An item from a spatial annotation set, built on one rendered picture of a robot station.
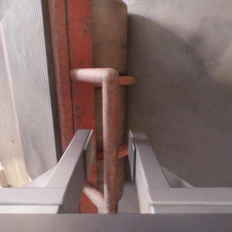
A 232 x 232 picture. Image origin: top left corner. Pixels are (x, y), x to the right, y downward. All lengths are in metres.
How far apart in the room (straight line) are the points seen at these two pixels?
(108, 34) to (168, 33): 0.07
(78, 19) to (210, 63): 0.13
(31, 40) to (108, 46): 0.08
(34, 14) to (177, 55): 0.15
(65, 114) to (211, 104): 0.15
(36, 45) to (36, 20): 0.02
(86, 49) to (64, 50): 0.02
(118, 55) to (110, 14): 0.05
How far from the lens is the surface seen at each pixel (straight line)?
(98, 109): 0.22
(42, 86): 0.19
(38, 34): 0.19
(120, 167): 0.28
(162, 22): 0.23
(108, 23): 0.22
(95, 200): 0.18
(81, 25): 0.18
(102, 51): 0.21
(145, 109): 0.25
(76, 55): 0.17
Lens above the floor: 0.20
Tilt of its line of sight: 39 degrees down
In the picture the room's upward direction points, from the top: 103 degrees counter-clockwise
